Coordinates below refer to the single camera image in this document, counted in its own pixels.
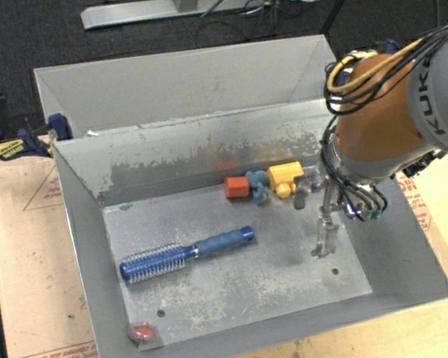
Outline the blue toy figure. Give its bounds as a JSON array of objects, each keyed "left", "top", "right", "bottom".
[{"left": 244, "top": 168, "right": 274, "bottom": 208}]

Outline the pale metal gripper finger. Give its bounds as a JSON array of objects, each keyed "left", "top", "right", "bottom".
[
  {"left": 288, "top": 169, "right": 333, "bottom": 211},
  {"left": 303, "top": 206, "right": 345, "bottom": 261}
]

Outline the orange-red toy block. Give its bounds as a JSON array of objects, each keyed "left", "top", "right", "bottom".
[{"left": 221, "top": 174, "right": 253, "bottom": 201}]

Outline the red disc in clear packet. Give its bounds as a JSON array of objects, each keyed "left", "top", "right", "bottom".
[{"left": 124, "top": 318, "right": 164, "bottom": 354}]

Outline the yellow toy block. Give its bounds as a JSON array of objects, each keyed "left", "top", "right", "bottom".
[{"left": 265, "top": 159, "right": 309, "bottom": 201}]

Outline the grey metal bin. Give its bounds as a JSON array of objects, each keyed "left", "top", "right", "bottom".
[{"left": 33, "top": 6, "right": 448, "bottom": 358}]

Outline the blue hairbrush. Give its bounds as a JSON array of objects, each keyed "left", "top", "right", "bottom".
[{"left": 115, "top": 224, "right": 261, "bottom": 287}]

